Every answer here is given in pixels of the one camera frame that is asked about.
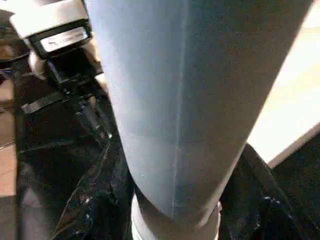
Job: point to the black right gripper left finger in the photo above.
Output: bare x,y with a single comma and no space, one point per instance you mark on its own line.
100,195

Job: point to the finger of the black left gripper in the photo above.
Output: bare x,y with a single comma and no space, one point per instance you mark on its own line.
97,120

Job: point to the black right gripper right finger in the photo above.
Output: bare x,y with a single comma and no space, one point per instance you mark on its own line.
267,207

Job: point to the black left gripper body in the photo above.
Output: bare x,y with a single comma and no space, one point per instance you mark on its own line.
67,75

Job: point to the white plastic table leg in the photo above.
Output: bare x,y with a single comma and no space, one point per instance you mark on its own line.
187,100

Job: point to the white plastic table top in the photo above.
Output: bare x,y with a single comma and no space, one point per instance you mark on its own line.
295,87

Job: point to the black work mat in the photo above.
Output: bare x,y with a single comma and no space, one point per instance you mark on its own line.
300,175

